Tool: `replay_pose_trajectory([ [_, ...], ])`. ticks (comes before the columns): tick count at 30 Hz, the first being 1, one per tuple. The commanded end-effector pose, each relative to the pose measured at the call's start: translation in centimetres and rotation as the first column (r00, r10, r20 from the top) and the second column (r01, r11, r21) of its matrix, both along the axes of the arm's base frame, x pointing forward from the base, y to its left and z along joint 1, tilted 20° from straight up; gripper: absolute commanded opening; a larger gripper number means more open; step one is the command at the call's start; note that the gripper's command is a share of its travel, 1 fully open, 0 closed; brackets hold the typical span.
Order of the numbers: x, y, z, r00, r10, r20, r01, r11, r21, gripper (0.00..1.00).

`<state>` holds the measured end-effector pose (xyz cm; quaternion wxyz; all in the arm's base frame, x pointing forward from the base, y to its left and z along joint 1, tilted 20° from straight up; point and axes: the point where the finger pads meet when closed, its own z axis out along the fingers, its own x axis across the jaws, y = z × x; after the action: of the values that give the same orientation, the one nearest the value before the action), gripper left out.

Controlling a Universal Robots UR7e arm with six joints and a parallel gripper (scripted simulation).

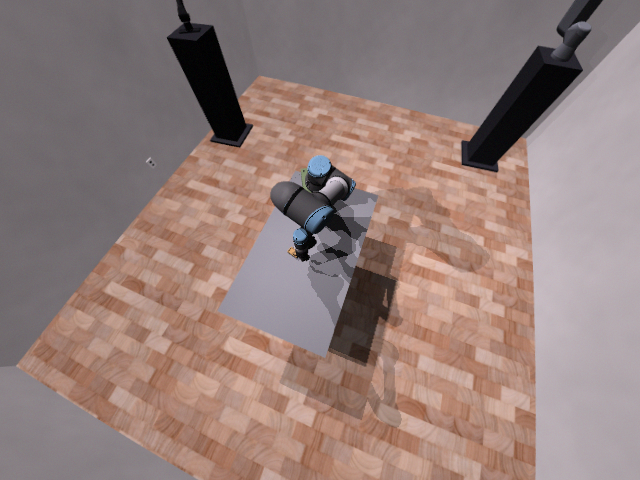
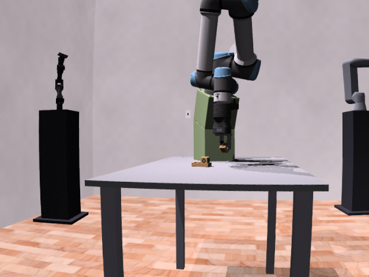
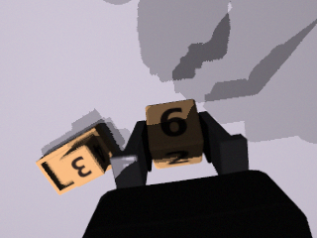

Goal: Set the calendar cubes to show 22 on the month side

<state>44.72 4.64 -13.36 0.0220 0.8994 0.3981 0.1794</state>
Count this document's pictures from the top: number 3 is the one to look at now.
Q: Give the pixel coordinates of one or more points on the orange number cube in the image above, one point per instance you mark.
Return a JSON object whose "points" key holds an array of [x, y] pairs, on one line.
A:
{"points": [[174, 132], [85, 161]]}

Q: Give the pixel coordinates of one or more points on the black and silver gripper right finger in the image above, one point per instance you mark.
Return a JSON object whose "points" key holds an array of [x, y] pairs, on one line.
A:
{"points": [[228, 153]]}

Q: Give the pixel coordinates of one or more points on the brown wooden calendar stand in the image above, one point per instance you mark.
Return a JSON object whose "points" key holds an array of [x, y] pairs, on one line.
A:
{"points": [[53, 170]]}

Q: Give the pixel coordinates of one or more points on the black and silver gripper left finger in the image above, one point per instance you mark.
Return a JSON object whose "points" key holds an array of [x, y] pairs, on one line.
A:
{"points": [[131, 166]]}

